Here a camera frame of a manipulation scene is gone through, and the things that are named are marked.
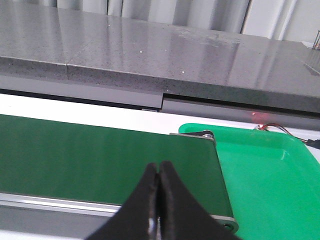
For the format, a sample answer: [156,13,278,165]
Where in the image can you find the grey stone countertop slab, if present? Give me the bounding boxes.
[0,0,320,114]

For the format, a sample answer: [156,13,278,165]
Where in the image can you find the green conveyor belt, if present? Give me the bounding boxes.
[0,115,233,218]

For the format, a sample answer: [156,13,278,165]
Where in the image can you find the green plastic tray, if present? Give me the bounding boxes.
[178,123,320,240]

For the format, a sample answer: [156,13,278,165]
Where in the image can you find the red and black wires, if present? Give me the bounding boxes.
[253,123,320,151]

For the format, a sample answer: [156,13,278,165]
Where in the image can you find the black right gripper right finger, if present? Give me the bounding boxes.
[157,161,239,240]

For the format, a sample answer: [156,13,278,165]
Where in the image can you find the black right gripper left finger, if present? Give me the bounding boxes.
[87,163,159,240]

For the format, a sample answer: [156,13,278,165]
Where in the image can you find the grey cabinet front panel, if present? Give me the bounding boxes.
[0,75,320,131]

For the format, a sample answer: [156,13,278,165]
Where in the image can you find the white pleated curtain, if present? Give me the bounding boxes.
[0,0,320,43]

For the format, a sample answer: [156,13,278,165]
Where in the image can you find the aluminium conveyor frame rail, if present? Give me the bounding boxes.
[0,191,239,239]

